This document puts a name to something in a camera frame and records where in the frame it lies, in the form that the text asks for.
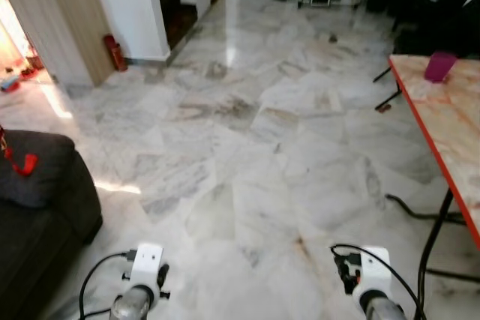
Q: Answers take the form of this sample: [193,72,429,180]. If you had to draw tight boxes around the black metal table legs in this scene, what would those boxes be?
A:
[373,67,480,320]

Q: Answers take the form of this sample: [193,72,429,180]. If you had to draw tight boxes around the dark grey sofa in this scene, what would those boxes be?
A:
[0,129,104,320]

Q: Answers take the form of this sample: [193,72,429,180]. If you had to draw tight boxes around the purple plastic cup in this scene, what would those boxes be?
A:
[424,52,458,85]

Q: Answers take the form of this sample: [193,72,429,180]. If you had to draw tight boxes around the red fire extinguisher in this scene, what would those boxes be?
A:
[102,33,128,73]

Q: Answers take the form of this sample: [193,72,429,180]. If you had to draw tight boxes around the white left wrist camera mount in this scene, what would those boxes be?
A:
[128,243,165,292]

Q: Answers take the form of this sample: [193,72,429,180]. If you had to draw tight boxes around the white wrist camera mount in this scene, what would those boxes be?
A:
[352,246,393,303]
[128,243,165,292]

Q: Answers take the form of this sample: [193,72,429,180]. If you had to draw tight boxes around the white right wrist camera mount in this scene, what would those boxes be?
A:
[352,246,393,303]

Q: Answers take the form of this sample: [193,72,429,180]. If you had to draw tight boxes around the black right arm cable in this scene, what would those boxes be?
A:
[329,243,422,320]

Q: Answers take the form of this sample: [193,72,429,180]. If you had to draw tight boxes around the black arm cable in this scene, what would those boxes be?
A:
[329,243,422,320]
[78,252,137,320]

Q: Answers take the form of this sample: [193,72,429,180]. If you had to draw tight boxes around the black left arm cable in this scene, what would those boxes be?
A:
[78,252,137,320]

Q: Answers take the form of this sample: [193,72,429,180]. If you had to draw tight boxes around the red strap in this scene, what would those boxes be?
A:
[0,128,39,178]

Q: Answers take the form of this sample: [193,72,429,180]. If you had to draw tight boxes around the wooden wall panel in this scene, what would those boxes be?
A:
[0,0,115,88]

